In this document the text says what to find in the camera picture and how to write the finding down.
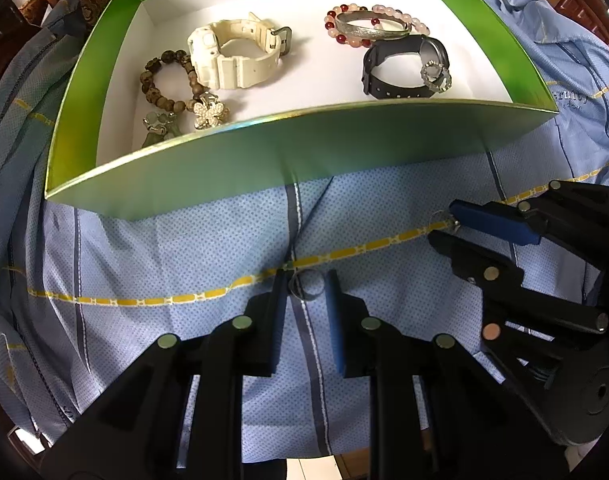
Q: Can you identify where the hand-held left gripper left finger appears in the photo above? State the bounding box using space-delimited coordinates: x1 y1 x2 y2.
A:
40 269 289 480

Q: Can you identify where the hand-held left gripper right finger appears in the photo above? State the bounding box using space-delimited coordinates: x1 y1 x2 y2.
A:
325 270 570 480

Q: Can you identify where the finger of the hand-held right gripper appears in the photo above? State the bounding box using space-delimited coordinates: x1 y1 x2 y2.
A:
429 229 609 386
449 180 609 262

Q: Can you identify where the dark metal ring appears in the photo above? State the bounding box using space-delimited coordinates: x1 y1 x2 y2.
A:
288 269 328 302

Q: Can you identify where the small silver ring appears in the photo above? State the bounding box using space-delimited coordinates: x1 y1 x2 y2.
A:
431 209 460 233

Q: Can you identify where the green cardboard box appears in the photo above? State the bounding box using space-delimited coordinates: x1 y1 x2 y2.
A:
43 0 560 223

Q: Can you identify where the pink red bead bracelet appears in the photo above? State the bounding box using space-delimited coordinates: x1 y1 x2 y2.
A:
325 2 428 51

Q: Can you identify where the silver bangle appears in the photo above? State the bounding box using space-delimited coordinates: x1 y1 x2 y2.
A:
333 9 414 42

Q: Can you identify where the wooden bead bracelet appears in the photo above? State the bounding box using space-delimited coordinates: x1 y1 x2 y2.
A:
138 49 208 116

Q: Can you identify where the light blue striped cloth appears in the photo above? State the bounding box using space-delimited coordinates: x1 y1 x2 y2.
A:
0 0 609 461

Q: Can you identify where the black wrist watch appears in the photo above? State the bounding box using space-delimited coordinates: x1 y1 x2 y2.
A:
361 34 453 100

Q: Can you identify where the rhinestone butterfly brooch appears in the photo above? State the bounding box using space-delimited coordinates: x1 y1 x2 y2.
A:
187 91 231 131

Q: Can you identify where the white wrist watch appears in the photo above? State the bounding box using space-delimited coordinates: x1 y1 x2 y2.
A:
187 11 292 92

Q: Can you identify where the rhinestone loop ring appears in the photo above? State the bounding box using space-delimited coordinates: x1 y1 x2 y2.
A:
421 60 453 95

